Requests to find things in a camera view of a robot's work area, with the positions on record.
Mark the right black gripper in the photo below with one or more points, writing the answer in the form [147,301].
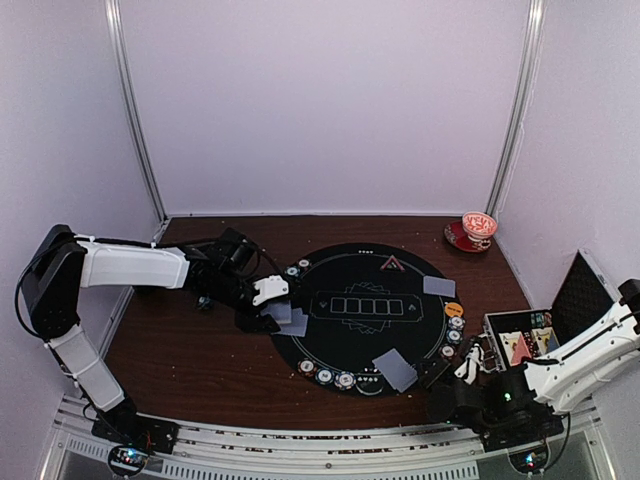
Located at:
[432,375]

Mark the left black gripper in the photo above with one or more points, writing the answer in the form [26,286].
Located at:
[255,322]

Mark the blue-backed playing card deck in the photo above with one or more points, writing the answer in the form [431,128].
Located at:
[280,311]

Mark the white blue poker chip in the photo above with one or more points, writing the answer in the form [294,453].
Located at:
[344,380]
[456,323]

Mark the clear round dealer button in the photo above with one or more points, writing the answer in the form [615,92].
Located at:
[370,382]

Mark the orange big blind button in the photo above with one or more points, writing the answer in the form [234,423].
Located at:
[453,309]

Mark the single green blue poker chip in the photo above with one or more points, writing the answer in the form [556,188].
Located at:
[292,271]

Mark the red black triangular all-in marker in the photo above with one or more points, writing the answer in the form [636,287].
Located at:
[392,264]

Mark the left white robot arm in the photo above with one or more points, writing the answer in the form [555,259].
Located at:
[73,282]

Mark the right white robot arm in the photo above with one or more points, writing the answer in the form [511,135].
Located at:
[515,382]

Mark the round black poker mat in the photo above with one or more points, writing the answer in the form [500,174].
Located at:
[356,312]

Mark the red card deck in case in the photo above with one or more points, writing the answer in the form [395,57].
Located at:
[517,346]

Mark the red floral saucer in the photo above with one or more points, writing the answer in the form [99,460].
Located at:
[456,236]

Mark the red white patterned tea bowl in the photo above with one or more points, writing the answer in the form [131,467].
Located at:
[479,226]

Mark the aluminium poker chip case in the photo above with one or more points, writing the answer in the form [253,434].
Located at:
[584,296]

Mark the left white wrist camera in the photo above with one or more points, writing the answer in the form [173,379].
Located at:
[268,288]

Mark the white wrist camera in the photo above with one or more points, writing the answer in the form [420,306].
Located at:
[472,365]
[268,288]

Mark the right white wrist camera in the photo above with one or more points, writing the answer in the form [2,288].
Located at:
[472,365]

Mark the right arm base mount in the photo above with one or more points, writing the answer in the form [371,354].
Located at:
[527,445]

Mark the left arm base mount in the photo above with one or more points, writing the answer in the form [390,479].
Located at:
[137,438]

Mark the front aluminium rail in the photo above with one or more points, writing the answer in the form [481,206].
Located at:
[208,451]

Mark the left aluminium frame post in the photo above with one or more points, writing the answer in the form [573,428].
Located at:
[117,36]

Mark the aluminium frame post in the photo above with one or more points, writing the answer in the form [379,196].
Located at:
[117,36]
[523,88]

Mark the right aluminium frame post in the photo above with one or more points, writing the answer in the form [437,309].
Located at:
[523,88]

